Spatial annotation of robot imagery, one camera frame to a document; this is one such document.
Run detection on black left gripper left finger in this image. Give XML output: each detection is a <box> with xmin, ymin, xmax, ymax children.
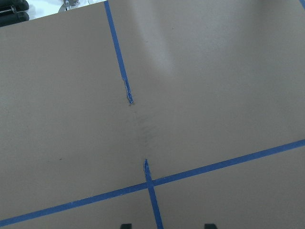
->
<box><xmin>120</xmin><ymin>223</ymin><xmax>132</xmax><ymax>229</ymax></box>

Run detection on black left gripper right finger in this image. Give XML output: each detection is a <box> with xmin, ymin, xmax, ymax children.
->
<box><xmin>204</xmin><ymin>223</ymin><xmax>217</xmax><ymax>229</ymax></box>

